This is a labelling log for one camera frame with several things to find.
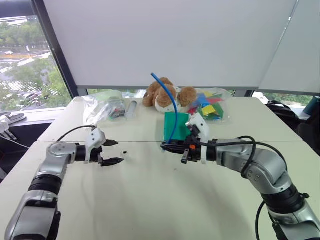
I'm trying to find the grey cylinder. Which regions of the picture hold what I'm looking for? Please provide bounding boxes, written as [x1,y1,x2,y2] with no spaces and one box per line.
[125,99,139,120]

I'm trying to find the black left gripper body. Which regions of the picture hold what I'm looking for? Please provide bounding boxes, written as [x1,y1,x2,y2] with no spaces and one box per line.
[89,146,105,167]

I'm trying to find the black backpack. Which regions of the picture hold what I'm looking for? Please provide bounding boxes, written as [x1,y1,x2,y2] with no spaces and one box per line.
[265,100,302,136]

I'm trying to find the dark window frame post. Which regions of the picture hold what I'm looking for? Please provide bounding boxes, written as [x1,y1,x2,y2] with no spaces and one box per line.
[30,0,79,99]

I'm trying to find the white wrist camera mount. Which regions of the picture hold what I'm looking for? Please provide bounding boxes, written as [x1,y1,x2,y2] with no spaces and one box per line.
[84,128,107,165]
[185,112,211,166]

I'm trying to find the large white roller blind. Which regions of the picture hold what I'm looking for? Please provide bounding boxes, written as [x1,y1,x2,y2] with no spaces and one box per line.
[42,0,300,89]

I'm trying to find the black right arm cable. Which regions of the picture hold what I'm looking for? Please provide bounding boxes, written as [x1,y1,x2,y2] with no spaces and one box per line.
[199,135,288,240]

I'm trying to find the grey object on windowsill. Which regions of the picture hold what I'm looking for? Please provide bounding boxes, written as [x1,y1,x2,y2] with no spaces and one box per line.
[0,111,26,124]

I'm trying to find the bag of colourful plastic pieces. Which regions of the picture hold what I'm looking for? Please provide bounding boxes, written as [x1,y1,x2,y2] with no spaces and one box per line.
[186,86,233,124]

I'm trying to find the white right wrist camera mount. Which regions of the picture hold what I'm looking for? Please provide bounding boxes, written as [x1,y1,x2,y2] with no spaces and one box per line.
[185,112,211,166]

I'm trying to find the blue cable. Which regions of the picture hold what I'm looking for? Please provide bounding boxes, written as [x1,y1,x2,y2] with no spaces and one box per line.
[150,72,179,153]

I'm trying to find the teal bottle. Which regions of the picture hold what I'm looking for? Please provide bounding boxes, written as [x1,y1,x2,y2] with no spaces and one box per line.
[303,95,320,116]

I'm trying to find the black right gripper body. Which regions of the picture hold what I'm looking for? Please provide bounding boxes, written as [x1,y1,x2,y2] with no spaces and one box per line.
[180,134,202,165]

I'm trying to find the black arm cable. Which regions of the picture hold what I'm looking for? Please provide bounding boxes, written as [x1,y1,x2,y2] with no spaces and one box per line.
[55,125,97,144]
[199,135,288,240]

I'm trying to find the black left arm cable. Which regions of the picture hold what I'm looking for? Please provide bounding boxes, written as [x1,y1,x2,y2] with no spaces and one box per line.
[55,125,97,144]

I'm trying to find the narrow white roller blind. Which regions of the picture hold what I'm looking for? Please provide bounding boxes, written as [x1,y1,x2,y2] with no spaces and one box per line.
[258,0,320,97]

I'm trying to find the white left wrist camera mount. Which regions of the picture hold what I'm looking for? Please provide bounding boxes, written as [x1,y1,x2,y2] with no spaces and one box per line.
[84,128,107,165]

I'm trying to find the clear bag of dark parts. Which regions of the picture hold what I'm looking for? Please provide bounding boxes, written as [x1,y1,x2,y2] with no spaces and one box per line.
[83,90,126,125]

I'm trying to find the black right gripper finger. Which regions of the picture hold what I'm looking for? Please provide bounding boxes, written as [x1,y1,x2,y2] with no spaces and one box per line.
[160,141,188,149]
[161,147,188,154]

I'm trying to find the brown and white plush toy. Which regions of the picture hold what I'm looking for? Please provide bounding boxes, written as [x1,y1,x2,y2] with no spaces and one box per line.
[142,77,198,115]

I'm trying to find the green plastic bin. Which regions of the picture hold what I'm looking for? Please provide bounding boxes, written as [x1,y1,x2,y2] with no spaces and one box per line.
[163,111,193,144]

